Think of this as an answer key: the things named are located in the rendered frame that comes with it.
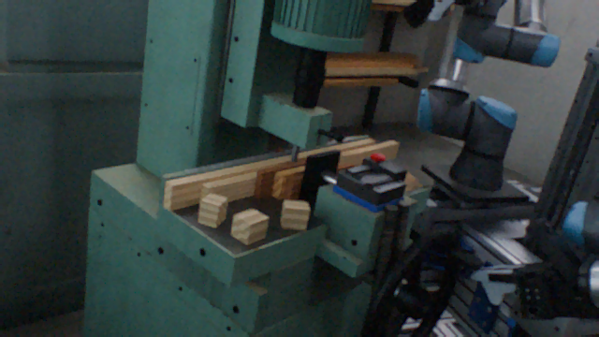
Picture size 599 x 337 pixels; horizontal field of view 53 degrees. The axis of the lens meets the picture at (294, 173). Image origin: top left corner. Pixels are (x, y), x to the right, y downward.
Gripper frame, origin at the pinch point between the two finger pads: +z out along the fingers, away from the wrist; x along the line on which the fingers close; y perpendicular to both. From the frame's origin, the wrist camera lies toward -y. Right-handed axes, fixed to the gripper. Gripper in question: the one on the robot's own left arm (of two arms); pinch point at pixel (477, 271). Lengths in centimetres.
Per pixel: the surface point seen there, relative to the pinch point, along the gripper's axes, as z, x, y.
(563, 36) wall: 95, 326, -84
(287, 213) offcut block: 20.0, -25.5, -16.4
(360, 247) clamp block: 12.7, -16.1, -8.2
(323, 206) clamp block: 19.5, -16.6, -16.3
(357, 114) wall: 244, 280, -62
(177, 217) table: 32, -40, -19
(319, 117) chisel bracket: 21.2, -11.7, -33.1
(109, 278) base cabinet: 76, -33, -6
